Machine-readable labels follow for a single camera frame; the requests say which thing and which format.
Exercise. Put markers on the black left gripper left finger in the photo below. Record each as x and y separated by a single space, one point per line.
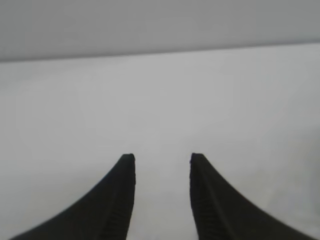
105 210

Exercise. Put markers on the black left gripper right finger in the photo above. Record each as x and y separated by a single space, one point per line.
217 210

